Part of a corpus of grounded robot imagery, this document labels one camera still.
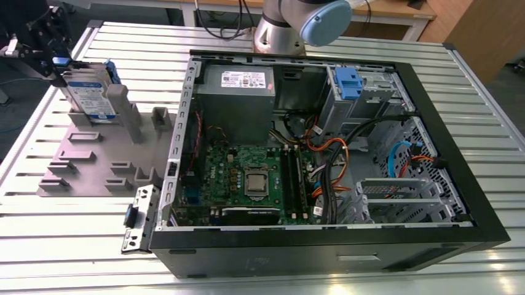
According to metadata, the hard disk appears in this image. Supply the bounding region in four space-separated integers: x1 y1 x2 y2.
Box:
48 56 120 127

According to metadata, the silver CPU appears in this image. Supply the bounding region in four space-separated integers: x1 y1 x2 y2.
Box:
245 174 267 195

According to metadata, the black RAM stick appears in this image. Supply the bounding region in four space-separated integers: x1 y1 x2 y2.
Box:
295 147 310 219
284 147 296 219

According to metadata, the orange red wire bundle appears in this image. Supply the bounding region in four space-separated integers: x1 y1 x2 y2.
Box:
307 138 354 203

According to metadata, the CPU socket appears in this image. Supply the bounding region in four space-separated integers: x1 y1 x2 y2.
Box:
240 165 275 202

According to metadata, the silver power supply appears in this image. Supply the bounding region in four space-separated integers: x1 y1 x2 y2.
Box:
192 64 275 147

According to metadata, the orange yellow disk power wire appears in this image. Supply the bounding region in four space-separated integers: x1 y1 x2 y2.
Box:
403 155 449 178

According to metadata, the black graphics card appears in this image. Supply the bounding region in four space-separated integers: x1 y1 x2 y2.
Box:
220 207 282 225

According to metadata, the silver disk bay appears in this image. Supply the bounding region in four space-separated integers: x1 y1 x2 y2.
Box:
354 178 469 225

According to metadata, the green motherboard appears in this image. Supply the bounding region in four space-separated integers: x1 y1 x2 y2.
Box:
169 144 324 227

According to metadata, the brown wooden cabinet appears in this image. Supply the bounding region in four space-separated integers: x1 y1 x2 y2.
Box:
419 0 525 89

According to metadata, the grey parts rack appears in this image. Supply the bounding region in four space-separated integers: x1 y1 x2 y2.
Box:
36 84 181 197

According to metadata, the thick black cable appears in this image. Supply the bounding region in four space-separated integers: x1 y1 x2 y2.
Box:
319 114 415 224

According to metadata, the black open PC case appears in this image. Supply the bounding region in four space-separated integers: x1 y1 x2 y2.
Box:
147 48 511 279

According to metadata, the blue data wire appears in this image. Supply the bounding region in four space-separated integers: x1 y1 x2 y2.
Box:
387 140 423 179

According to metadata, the red black fan wire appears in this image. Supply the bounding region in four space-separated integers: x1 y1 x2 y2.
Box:
192 109 205 173

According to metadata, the wooden desk white frame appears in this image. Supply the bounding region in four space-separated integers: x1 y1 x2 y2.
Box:
165 0 439 42

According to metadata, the silver drive cage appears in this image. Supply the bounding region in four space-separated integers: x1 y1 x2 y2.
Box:
319 66 411 133

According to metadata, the silver expansion slot bracket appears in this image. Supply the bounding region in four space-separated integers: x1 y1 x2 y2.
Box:
120 184 161 255

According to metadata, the blue plastic drive latch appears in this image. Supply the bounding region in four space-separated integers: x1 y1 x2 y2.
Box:
334 66 364 101

